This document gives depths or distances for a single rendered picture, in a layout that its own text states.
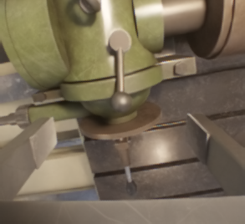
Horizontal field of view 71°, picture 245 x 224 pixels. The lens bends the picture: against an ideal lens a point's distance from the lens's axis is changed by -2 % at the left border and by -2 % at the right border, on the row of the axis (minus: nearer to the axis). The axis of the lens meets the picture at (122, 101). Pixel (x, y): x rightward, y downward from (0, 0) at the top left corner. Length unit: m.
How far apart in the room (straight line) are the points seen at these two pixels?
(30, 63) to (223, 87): 0.56
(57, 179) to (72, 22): 1.01
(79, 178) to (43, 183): 0.22
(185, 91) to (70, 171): 0.80
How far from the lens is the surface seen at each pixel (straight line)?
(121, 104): 0.23
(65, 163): 1.10
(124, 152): 0.34
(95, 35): 0.28
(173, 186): 0.78
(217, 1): 0.32
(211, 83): 0.63
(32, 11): 0.30
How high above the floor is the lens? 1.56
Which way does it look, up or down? 73 degrees down
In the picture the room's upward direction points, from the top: 179 degrees counter-clockwise
